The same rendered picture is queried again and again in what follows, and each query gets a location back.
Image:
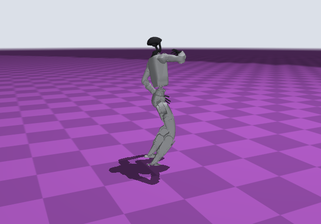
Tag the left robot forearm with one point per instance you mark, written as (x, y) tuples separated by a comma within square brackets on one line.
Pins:
[(150, 88)]

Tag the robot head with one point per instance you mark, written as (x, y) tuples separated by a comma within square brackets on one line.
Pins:
[(154, 41)]

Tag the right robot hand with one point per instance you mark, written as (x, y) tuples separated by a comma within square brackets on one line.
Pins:
[(176, 52)]

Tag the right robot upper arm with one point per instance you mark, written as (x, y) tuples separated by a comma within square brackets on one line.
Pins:
[(163, 58)]

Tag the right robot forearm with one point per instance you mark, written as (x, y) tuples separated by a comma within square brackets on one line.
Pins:
[(182, 54)]

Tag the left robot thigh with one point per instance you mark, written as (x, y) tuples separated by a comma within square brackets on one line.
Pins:
[(163, 130)]

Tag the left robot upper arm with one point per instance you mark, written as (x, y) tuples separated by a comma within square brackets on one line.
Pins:
[(146, 74)]

